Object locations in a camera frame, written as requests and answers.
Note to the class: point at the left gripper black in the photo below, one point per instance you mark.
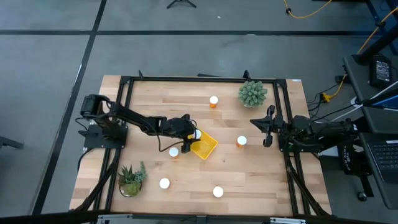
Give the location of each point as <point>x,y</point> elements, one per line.
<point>175,127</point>

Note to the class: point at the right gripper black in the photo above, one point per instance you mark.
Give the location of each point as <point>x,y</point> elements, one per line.
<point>275,123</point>

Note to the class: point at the orange pill bottle white cap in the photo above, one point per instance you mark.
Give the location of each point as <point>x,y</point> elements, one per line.
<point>164,183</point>
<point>241,141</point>
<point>173,152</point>
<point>196,134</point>
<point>213,100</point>
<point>218,191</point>

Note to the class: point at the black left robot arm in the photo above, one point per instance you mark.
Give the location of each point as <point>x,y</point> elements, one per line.
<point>133,116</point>

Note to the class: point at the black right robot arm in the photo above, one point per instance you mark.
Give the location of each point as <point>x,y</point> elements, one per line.
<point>326,129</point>

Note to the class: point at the yellow plastic basket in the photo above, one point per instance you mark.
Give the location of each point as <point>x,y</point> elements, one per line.
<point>206,146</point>

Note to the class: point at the round green plant white pot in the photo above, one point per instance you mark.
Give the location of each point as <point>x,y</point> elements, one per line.
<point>252,93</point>

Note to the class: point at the spiky succulent in glass bowl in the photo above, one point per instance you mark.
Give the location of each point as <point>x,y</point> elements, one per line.
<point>130,182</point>

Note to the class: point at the dark grey side desk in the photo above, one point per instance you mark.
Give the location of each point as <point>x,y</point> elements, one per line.
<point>357,77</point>

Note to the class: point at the dark laptop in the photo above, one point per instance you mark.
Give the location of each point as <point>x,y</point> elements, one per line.
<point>385,158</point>

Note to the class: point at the black power adapter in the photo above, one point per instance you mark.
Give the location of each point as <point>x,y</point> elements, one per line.
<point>382,71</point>

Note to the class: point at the black tripod foot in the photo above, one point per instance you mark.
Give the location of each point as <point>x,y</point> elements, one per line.
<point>181,1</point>

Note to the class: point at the dark blue metal stand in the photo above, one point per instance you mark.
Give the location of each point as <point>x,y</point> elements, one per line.
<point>373,46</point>

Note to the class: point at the black overhead rig beam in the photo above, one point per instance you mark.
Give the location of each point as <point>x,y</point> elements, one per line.
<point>62,217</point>

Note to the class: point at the dark furniture leg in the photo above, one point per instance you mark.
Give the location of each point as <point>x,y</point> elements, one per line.
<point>9,143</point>

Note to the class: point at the black aluminium table frame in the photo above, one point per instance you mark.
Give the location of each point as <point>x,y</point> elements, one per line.
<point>202,79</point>

